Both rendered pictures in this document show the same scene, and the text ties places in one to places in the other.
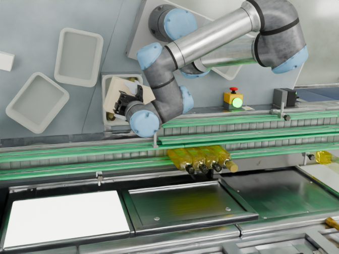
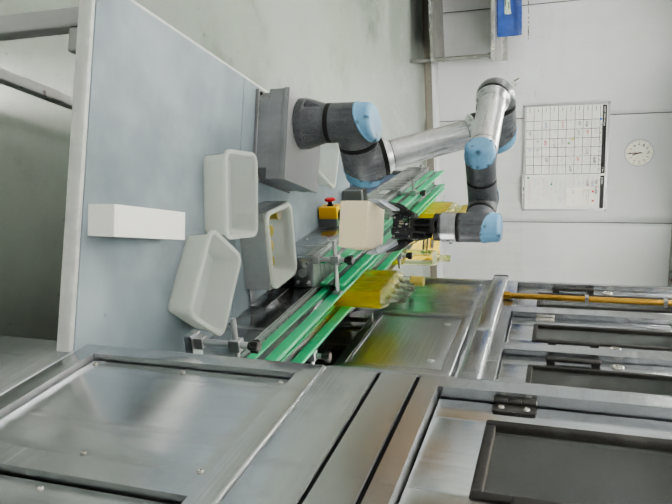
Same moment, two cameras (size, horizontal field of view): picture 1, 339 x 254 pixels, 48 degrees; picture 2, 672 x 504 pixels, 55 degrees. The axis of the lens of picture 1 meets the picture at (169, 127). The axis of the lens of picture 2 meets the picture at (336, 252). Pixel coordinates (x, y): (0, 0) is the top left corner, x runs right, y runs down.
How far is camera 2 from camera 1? 1.62 m
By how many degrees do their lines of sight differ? 51
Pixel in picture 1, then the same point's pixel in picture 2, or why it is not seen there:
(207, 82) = (306, 199)
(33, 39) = (177, 179)
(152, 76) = (491, 173)
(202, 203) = (422, 332)
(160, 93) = (492, 191)
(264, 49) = not seen: hidden behind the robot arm
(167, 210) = (418, 352)
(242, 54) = (458, 142)
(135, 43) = (287, 157)
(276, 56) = (504, 136)
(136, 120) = (498, 224)
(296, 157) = not seen: hidden behind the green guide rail
